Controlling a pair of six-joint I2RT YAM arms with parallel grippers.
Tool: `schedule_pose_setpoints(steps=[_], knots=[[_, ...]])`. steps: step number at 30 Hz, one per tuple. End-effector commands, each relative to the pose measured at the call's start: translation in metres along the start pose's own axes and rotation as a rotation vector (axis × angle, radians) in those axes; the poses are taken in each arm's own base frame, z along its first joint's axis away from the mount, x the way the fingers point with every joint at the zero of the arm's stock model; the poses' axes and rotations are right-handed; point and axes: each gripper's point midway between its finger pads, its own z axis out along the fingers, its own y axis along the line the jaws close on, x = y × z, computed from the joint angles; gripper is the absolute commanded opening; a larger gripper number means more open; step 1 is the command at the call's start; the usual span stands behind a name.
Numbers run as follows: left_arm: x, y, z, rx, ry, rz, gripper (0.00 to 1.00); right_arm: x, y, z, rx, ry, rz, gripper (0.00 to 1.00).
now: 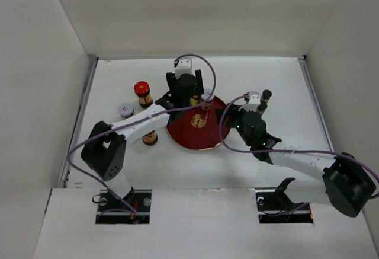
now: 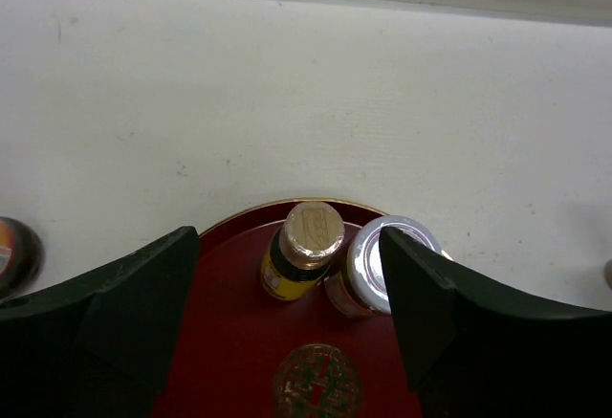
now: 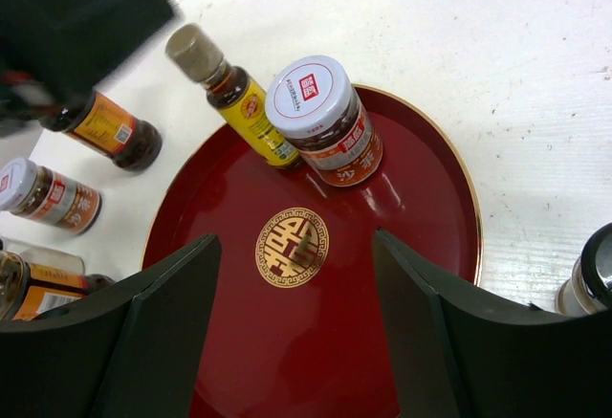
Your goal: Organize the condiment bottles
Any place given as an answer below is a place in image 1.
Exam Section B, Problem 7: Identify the red lid sauce jar front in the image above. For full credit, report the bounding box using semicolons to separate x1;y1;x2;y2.
142;130;158;146

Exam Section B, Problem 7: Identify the white lid sauce jar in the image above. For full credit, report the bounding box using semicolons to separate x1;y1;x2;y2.
118;103;134;119
200;88;214;111

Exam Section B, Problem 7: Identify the red lid sauce jar back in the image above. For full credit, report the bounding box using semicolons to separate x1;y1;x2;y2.
134;81;153;108

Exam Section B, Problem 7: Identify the black cap pepper shaker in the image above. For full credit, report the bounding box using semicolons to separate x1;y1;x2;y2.
256;100;268;115
261;89;272;103

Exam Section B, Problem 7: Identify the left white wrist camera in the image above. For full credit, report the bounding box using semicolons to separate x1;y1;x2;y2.
174;57;193;79

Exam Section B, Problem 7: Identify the red round tray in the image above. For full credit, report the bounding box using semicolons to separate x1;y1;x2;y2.
166;96;226;151

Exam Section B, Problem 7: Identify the black cap pepper shaker near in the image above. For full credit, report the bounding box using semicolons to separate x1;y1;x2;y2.
256;100;268;115

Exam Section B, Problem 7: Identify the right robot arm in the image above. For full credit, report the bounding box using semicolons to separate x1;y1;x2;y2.
216;104;378;218

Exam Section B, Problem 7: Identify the black cap pepper shaker far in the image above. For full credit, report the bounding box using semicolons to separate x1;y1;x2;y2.
261;89;272;103

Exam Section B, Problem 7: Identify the red lid sauce jar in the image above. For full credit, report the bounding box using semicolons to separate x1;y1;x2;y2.
134;81;153;108
142;130;158;146

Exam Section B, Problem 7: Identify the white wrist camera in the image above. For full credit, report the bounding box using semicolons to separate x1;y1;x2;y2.
174;57;193;79
241;91;261;111

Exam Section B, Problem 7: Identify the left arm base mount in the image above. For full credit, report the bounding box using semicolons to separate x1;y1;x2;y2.
92;190;152;225

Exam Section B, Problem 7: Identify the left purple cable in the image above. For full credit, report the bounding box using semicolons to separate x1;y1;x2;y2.
67;53;216;217

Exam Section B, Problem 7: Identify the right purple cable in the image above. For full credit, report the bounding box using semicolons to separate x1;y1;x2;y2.
219;94;379;199

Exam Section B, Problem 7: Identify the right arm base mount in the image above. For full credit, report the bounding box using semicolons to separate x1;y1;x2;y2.
255;177;313;224

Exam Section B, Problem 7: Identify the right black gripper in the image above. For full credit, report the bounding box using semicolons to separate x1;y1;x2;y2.
215;103;254;146

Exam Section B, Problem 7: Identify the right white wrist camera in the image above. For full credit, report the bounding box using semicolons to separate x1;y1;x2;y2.
241;91;261;111

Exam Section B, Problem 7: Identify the purple cable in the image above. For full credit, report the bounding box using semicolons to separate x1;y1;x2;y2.
219;94;379;199
67;53;216;217

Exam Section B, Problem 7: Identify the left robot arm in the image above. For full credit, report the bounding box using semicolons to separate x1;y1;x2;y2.
81;69;204;211

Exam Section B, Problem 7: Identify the yellow label oil bottle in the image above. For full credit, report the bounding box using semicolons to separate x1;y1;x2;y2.
189;95;201;107

